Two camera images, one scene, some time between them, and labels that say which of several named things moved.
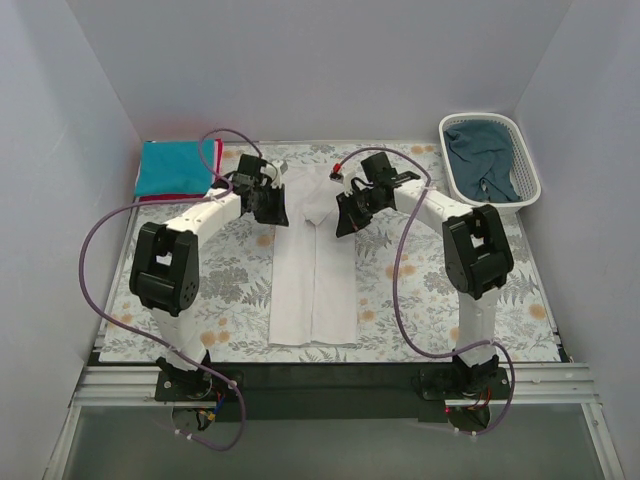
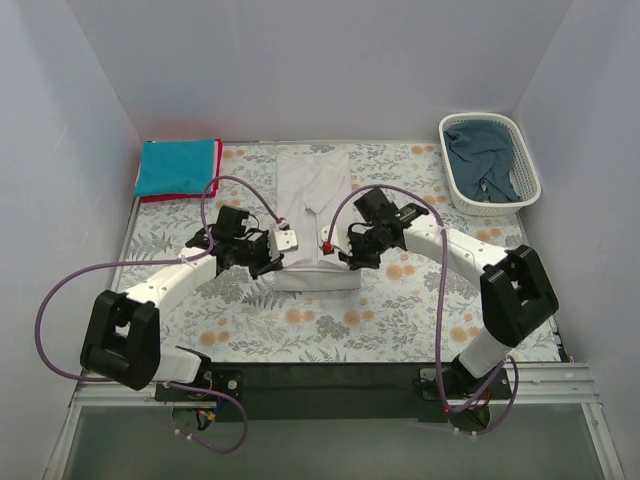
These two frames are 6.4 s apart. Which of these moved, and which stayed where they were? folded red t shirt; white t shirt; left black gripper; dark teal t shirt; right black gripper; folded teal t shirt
Moved: white t shirt; left black gripper; right black gripper
Stayed: folded teal t shirt; folded red t shirt; dark teal t shirt
